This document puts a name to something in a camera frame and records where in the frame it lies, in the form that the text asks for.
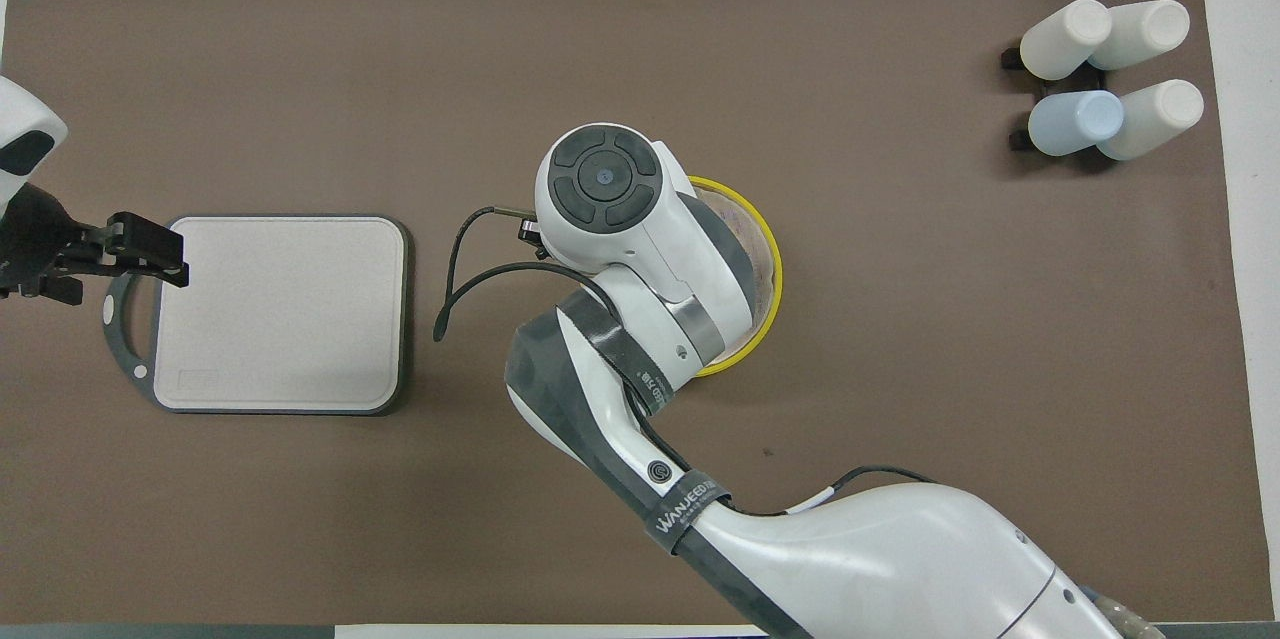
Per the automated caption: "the yellow bamboo steamer basket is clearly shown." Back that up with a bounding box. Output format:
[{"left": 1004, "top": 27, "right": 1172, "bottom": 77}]
[{"left": 694, "top": 345, "right": 769, "bottom": 380}]

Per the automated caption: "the grey cutting board with handle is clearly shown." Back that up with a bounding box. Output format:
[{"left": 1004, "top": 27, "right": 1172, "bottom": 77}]
[{"left": 102, "top": 213, "right": 414, "bottom": 417}]

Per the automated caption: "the light blue plastic bottle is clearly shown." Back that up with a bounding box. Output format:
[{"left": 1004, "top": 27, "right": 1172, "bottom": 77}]
[{"left": 1027, "top": 90, "right": 1126, "bottom": 158}]

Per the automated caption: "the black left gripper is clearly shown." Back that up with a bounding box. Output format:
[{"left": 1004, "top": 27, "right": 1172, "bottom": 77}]
[{"left": 0, "top": 182, "right": 191, "bottom": 307}]

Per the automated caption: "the brown table mat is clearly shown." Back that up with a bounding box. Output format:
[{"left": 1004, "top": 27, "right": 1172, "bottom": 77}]
[{"left": 0, "top": 0, "right": 1275, "bottom": 626}]

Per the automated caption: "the yellow woven steamer lid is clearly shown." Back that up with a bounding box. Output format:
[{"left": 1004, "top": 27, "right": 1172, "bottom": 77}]
[{"left": 686, "top": 175, "right": 785, "bottom": 372}]

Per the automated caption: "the black bottle rack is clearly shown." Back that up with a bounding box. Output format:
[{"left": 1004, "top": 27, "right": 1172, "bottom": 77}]
[{"left": 1000, "top": 39, "right": 1129, "bottom": 161}]

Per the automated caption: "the white plastic bottle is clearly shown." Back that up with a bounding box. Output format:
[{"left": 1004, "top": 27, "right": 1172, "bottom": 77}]
[
  {"left": 1096, "top": 78, "right": 1206, "bottom": 162},
  {"left": 1019, "top": 0, "right": 1114, "bottom": 82},
  {"left": 1088, "top": 0, "right": 1192, "bottom": 72}
]

